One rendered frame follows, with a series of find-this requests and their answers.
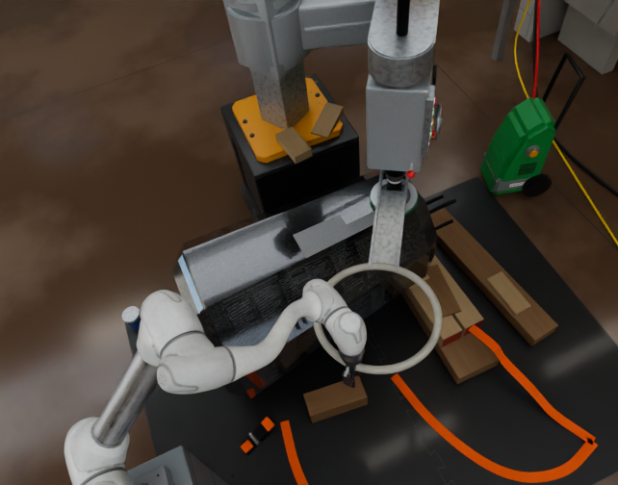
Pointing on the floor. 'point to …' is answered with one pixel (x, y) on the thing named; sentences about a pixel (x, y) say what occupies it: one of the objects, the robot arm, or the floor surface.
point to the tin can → (132, 318)
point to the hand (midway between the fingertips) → (353, 376)
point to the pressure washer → (525, 143)
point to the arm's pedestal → (193, 472)
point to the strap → (465, 444)
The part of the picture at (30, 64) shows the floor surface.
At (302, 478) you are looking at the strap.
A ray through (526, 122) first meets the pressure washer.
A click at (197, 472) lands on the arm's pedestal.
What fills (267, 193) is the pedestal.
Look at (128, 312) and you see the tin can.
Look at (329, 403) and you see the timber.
